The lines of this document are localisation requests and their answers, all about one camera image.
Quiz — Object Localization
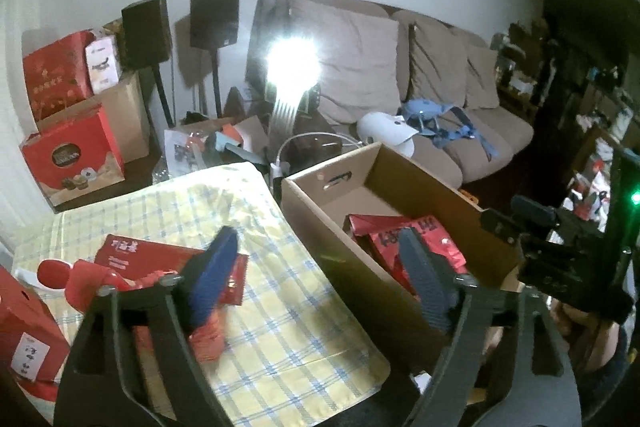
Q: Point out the white dome massager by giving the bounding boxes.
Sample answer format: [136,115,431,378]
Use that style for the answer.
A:
[357,113,417,158]

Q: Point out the large brown sofa cushion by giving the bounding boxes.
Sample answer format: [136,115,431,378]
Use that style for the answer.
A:
[290,0,403,125]

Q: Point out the closed brown cardboard box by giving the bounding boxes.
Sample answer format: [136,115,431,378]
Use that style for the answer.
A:
[37,71,151,165]

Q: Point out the white cable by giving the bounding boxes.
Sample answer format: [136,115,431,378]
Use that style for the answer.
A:
[272,132,363,168]

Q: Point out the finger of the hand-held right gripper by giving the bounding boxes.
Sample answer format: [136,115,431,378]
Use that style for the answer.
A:
[479,209,531,253]
[510,195,560,228]

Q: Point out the small brown sofa cushion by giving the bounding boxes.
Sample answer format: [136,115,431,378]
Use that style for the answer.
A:
[465,44,501,110]

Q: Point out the dark cluttered shelf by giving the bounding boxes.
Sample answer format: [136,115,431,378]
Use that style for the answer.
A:
[492,22,640,233]

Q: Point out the bright work lamp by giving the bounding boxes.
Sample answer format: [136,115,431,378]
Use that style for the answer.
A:
[265,34,321,115]

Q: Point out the red gold-printed gift bag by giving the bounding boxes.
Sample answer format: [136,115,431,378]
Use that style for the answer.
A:
[22,32,96,122]

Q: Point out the red packet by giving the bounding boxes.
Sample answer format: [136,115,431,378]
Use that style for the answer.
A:
[95,234,249,305]

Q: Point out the white pictured carton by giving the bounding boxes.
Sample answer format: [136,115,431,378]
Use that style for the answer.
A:
[84,34,122,94]

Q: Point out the black speaker on stand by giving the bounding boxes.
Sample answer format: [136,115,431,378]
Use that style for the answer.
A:
[121,0,176,128]
[190,0,241,118]

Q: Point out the dark red corded gift bag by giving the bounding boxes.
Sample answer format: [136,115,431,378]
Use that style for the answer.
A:
[344,213,468,298]

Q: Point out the yellow plaid tablecloth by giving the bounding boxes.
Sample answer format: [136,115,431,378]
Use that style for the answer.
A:
[10,162,391,425]

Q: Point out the blue strapped massager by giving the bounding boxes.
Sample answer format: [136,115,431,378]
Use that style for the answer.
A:
[402,99,501,162]

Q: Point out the person's right hand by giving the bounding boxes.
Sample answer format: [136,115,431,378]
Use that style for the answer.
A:
[550,297,626,373]

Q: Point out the cluttered low cardboard box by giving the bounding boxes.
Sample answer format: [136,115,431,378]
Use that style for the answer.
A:
[162,117,271,178]

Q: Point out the person's right forearm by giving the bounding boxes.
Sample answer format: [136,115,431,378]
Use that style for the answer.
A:
[575,327,640,427]

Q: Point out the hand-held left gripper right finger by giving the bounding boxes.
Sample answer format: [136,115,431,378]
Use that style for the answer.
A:
[397,227,583,427]

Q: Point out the medium brown sofa cushion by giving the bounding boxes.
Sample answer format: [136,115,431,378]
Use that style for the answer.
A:
[410,23,473,108]

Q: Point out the red chocolate gift box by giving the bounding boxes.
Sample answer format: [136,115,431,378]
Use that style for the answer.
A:
[20,106,126,208]

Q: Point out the red lint brush white handle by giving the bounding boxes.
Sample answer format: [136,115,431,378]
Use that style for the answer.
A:
[12,259,76,303]

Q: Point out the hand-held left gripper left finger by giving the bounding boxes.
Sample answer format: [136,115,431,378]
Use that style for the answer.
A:
[52,226,240,427]

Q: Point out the red square box white label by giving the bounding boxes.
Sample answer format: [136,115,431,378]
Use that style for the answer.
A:
[0,267,71,400]

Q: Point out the brown sofa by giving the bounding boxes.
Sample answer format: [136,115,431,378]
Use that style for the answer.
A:
[245,0,536,190]

